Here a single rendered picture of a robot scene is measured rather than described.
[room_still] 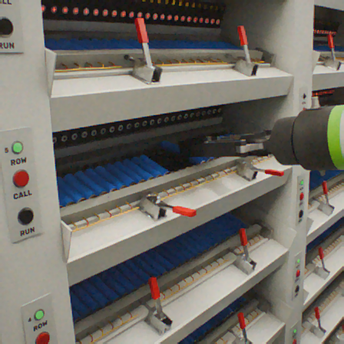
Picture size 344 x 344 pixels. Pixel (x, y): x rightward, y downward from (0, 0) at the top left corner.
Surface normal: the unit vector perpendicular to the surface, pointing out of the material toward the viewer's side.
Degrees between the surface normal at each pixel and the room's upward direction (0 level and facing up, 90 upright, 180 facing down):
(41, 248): 90
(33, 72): 90
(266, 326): 21
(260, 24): 90
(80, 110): 111
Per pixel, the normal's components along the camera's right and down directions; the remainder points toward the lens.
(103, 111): 0.72, 0.47
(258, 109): -0.66, 0.20
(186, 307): 0.23, -0.86
